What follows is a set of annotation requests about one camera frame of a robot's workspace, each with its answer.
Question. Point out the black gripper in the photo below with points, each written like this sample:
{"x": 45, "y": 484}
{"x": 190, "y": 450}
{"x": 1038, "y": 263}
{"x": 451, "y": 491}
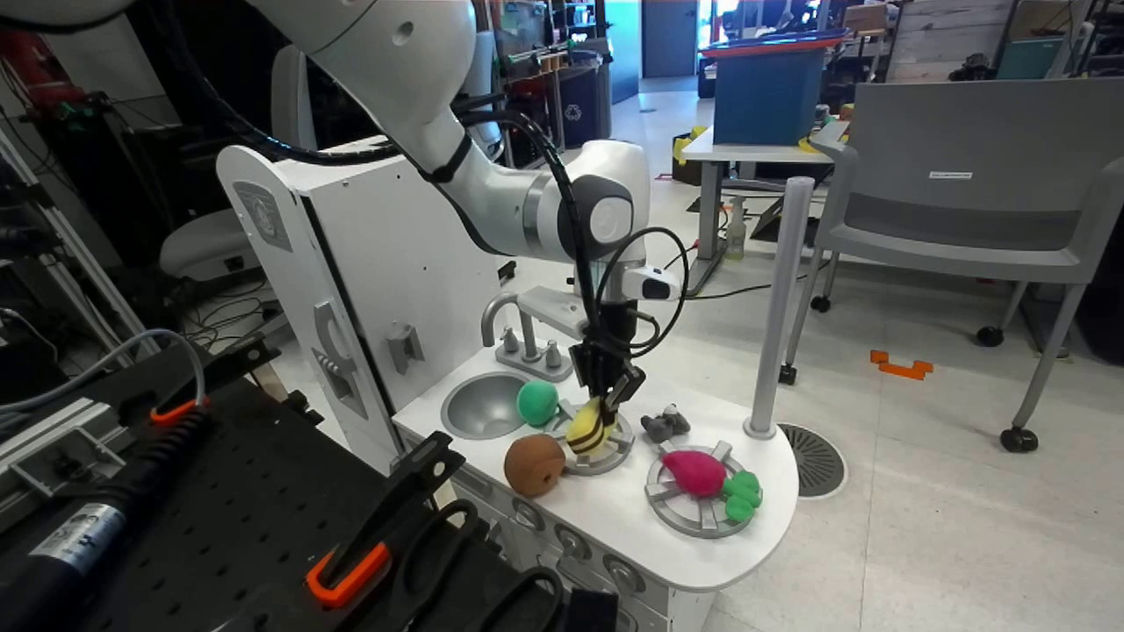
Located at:
{"x": 608, "y": 336}

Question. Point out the yellow plush toy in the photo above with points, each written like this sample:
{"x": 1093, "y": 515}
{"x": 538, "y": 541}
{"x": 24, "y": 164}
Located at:
{"x": 587, "y": 431}

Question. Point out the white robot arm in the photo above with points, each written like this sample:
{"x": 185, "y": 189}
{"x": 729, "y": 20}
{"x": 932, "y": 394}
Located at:
{"x": 423, "y": 105}

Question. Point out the black toy stove knob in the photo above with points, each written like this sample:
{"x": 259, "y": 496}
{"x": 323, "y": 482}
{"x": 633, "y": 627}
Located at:
{"x": 667, "y": 422}

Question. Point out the green plush ball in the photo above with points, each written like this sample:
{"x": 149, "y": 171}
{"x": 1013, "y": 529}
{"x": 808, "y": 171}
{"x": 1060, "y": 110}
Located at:
{"x": 538, "y": 406}

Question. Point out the gray toy faucet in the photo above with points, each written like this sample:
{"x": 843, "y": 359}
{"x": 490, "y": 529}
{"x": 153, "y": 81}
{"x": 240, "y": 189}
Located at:
{"x": 521, "y": 336}

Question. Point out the brown plush toy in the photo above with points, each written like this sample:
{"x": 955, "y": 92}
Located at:
{"x": 532, "y": 463}

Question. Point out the gray toy sink bowl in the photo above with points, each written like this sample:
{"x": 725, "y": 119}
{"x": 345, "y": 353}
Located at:
{"x": 479, "y": 406}

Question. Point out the gray toy kitchen pole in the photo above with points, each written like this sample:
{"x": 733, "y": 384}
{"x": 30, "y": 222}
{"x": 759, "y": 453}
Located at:
{"x": 779, "y": 311}

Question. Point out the white toy kitchen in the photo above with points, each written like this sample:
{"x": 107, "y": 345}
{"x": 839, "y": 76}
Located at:
{"x": 389, "y": 302}

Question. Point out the round floor drain grate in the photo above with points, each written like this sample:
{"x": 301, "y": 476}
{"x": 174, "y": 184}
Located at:
{"x": 813, "y": 456}

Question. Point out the gray side table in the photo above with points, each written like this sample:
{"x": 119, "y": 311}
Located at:
{"x": 733, "y": 177}

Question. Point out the orange tape marker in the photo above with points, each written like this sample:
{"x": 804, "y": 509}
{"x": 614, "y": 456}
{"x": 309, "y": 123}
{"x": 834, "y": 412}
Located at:
{"x": 902, "y": 367}

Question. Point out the blue trash bin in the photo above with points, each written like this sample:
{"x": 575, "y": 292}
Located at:
{"x": 582, "y": 99}

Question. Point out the blue storage bin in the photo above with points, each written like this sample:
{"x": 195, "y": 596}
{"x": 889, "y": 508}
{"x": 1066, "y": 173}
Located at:
{"x": 766, "y": 90}

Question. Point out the gray chair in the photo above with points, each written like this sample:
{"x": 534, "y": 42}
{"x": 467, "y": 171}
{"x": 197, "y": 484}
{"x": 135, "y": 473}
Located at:
{"x": 971, "y": 222}

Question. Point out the black perforated board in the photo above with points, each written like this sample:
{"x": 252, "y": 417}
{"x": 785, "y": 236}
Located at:
{"x": 232, "y": 529}

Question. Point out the black tool orange trim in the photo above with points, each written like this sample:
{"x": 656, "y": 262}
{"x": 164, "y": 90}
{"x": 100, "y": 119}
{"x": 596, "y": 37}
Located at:
{"x": 100, "y": 515}

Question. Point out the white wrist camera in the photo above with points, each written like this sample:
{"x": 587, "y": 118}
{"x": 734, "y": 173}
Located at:
{"x": 652, "y": 283}

